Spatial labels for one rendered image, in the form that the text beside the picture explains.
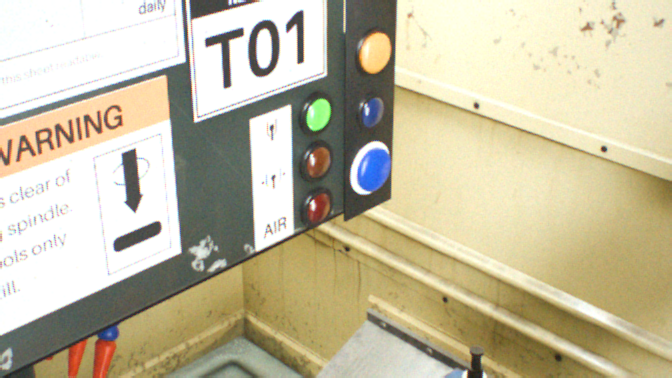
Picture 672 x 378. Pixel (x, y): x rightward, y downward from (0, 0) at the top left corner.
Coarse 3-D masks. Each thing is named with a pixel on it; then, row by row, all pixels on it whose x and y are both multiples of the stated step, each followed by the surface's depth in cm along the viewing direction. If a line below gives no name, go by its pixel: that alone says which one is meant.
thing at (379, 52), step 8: (368, 40) 58; (376, 40) 58; (384, 40) 59; (368, 48) 58; (376, 48) 59; (384, 48) 59; (360, 56) 59; (368, 56) 58; (376, 56) 59; (384, 56) 59; (368, 64) 59; (376, 64) 59; (384, 64) 60
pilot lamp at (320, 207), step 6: (318, 198) 60; (324, 198) 60; (312, 204) 60; (318, 204) 60; (324, 204) 60; (330, 204) 61; (312, 210) 60; (318, 210) 60; (324, 210) 60; (312, 216) 60; (318, 216) 60; (324, 216) 61; (312, 222) 60; (318, 222) 61
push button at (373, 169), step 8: (368, 152) 62; (376, 152) 62; (384, 152) 63; (360, 160) 62; (368, 160) 62; (376, 160) 62; (384, 160) 63; (360, 168) 62; (368, 168) 62; (376, 168) 62; (384, 168) 63; (360, 176) 62; (368, 176) 62; (376, 176) 63; (384, 176) 63; (360, 184) 62; (368, 184) 62; (376, 184) 63
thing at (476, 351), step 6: (474, 348) 99; (480, 348) 99; (474, 354) 98; (480, 354) 98; (474, 360) 99; (480, 360) 99; (468, 366) 100; (474, 366) 99; (480, 366) 100; (468, 372) 100; (474, 372) 99; (480, 372) 99
